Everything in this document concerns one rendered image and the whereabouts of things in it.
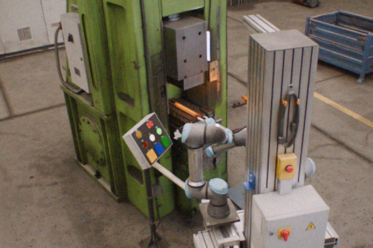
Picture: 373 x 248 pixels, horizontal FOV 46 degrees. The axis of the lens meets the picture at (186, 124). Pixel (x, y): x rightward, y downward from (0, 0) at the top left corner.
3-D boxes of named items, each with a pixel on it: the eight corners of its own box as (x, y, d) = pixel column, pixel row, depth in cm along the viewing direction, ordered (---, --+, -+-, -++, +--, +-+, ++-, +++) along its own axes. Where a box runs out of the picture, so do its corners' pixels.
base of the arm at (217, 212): (233, 216, 277) (233, 204, 272) (210, 220, 275) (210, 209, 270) (226, 201, 290) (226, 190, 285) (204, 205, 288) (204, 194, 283)
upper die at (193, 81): (203, 82, 348) (203, 71, 343) (183, 90, 338) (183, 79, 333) (172, 68, 377) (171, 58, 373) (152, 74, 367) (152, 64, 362)
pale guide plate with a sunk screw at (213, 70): (217, 79, 374) (217, 60, 366) (210, 82, 370) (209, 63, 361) (216, 78, 376) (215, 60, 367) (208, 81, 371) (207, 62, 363)
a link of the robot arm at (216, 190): (227, 206, 271) (227, 189, 265) (205, 204, 274) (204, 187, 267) (228, 194, 281) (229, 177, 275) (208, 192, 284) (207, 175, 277)
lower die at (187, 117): (204, 121, 366) (204, 112, 362) (186, 130, 355) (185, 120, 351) (174, 105, 395) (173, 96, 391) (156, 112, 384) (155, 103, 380)
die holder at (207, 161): (222, 162, 391) (222, 118, 369) (189, 179, 372) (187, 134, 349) (183, 137, 430) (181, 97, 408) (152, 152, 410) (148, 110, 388)
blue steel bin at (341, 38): (394, 69, 667) (404, 23, 631) (361, 82, 631) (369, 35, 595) (333, 48, 755) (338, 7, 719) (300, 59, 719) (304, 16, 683)
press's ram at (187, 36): (216, 67, 351) (215, 18, 331) (178, 81, 330) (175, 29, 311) (183, 54, 380) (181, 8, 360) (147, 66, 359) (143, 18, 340)
